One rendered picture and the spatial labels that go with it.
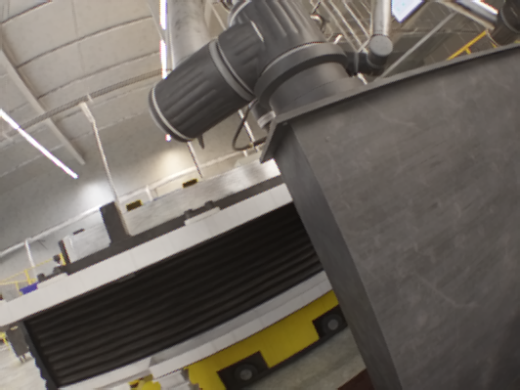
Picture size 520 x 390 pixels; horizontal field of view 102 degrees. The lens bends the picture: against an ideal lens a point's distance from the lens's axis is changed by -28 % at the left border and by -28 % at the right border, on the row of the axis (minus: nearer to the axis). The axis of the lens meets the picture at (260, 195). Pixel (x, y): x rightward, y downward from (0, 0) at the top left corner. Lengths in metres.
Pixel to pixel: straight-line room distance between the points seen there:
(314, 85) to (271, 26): 0.17
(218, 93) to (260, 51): 0.14
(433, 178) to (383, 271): 0.22
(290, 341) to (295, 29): 1.34
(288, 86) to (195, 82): 0.23
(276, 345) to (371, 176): 1.12
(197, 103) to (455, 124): 0.61
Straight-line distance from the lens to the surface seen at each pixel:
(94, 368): 1.39
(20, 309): 1.09
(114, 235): 0.98
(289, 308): 1.16
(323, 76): 0.61
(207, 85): 0.71
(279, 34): 0.66
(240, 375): 1.58
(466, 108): 0.77
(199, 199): 1.14
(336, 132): 0.54
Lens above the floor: 0.76
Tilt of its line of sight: 4 degrees up
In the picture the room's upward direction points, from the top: 25 degrees counter-clockwise
